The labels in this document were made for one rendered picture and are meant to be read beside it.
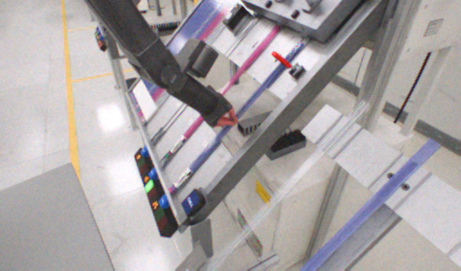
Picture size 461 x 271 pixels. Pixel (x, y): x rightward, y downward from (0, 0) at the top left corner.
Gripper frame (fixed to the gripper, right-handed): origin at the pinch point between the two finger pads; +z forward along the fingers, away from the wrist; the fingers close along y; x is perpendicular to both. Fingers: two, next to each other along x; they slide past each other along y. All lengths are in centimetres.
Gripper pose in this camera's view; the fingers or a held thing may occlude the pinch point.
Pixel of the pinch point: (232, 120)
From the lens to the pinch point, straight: 67.7
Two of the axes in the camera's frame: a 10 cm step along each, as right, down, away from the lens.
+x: -6.5, 7.5, 1.2
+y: -4.7, -5.1, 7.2
